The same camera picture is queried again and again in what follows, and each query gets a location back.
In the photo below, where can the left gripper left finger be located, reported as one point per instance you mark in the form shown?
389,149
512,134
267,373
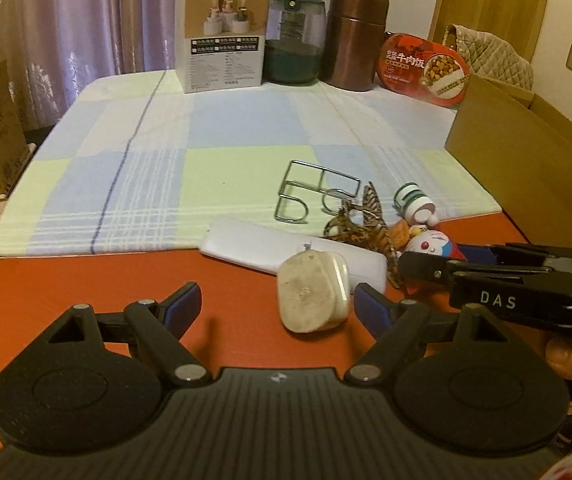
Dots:
92,380

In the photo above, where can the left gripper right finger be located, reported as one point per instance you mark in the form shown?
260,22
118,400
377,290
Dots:
462,380

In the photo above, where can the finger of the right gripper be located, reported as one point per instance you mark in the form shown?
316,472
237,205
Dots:
513,254
504,266

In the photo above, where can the doraemon figure toy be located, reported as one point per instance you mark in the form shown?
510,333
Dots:
423,239

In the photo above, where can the green white pill bottle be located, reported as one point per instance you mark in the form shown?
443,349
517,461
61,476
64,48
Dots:
414,206

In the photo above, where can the brown tiger toy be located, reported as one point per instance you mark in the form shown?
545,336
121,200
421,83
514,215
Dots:
363,225

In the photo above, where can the beige earbud case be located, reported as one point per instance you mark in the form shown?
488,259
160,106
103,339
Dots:
313,291

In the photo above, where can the metal wire rack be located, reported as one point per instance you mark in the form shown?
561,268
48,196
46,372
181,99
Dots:
308,187

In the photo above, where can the brown cardboard box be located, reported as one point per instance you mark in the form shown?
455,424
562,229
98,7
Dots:
519,148

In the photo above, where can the red beef rice bowl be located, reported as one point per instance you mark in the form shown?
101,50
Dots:
422,70

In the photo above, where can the checked pastel tablecloth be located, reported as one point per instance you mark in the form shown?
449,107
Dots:
138,165

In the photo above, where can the brown metal canister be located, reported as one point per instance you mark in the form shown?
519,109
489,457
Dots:
355,32

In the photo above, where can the green glass jar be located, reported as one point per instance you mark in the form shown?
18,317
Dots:
294,41

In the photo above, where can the white product box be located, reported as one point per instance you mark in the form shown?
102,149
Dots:
219,44

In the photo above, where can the purple curtain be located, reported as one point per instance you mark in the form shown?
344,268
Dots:
55,48

